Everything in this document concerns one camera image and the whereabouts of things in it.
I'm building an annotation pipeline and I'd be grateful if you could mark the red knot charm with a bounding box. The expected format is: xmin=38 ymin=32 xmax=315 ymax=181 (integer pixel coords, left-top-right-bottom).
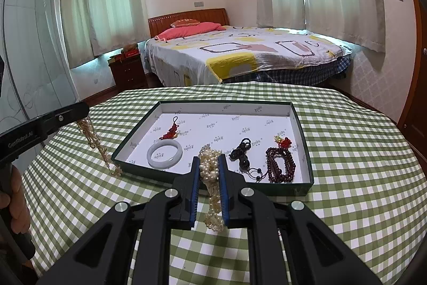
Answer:
xmin=159 ymin=116 xmax=182 ymax=141

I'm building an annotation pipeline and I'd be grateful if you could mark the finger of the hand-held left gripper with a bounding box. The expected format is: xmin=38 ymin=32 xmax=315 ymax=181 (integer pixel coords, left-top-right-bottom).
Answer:
xmin=40 ymin=101 xmax=90 ymax=135

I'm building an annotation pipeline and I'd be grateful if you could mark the pink pillow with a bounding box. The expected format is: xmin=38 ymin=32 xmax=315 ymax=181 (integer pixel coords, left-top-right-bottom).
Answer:
xmin=157 ymin=21 xmax=222 ymax=40

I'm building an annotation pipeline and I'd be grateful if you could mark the green tray with white lining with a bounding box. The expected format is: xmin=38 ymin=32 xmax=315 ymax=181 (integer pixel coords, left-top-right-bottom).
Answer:
xmin=111 ymin=101 xmax=315 ymax=197

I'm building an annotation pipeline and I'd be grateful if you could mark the green checkered tablecloth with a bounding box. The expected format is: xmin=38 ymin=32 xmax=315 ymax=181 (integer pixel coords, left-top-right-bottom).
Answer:
xmin=20 ymin=85 xmax=427 ymax=285

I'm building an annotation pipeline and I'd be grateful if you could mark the pearl necklace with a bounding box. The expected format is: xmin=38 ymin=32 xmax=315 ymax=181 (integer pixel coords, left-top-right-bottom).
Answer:
xmin=198 ymin=146 xmax=225 ymax=232

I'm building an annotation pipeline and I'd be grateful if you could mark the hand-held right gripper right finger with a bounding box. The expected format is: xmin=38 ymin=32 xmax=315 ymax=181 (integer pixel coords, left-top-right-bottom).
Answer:
xmin=218 ymin=154 xmax=384 ymax=285

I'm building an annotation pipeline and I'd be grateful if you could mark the black cord necklace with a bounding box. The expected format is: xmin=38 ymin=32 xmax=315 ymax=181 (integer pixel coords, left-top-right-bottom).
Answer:
xmin=230 ymin=138 xmax=267 ymax=183

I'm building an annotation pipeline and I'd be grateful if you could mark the person's left hand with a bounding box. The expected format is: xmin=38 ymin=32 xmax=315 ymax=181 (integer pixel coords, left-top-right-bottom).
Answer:
xmin=0 ymin=168 xmax=30 ymax=229

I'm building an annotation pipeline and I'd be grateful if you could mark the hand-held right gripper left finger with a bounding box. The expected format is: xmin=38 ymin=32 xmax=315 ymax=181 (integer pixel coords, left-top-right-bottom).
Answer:
xmin=50 ymin=156 xmax=201 ymax=285

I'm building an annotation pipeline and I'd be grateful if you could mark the patterned bedspread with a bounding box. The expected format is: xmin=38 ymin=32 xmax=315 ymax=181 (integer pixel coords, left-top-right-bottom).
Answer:
xmin=144 ymin=25 xmax=352 ymax=87

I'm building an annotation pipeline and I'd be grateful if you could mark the gold chain necklace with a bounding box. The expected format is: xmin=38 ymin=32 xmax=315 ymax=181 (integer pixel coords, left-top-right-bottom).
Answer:
xmin=76 ymin=116 xmax=122 ymax=177

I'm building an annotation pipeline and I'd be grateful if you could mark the dark red bead bracelet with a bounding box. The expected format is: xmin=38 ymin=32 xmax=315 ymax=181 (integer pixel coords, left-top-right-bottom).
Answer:
xmin=265 ymin=146 xmax=297 ymax=184

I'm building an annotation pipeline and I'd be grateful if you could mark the red and gold charm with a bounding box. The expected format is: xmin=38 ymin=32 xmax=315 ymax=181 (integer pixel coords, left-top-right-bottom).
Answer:
xmin=274 ymin=135 xmax=292 ymax=149

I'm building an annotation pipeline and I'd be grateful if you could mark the white jade bangle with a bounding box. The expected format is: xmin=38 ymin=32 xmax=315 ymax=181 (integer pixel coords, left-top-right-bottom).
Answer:
xmin=147 ymin=139 xmax=183 ymax=169

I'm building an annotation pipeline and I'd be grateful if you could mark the wooden door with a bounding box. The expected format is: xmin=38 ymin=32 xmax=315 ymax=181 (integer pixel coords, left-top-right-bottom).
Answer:
xmin=397 ymin=0 xmax=427 ymax=145

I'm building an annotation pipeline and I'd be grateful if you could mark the dark wooden nightstand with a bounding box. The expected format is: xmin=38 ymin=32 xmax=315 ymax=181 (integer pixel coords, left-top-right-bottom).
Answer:
xmin=107 ymin=56 xmax=149 ymax=92

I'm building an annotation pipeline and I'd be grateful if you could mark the red cushion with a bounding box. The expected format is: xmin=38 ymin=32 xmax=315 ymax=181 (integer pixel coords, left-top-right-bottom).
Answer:
xmin=170 ymin=17 xmax=200 ymax=28

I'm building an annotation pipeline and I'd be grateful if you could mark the glass wardrobe door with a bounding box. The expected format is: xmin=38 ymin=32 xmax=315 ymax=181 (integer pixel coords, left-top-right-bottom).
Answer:
xmin=0 ymin=0 xmax=87 ymax=145

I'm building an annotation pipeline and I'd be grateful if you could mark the wooden bed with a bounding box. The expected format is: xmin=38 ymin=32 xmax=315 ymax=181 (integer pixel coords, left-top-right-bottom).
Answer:
xmin=144 ymin=8 xmax=352 ymax=87

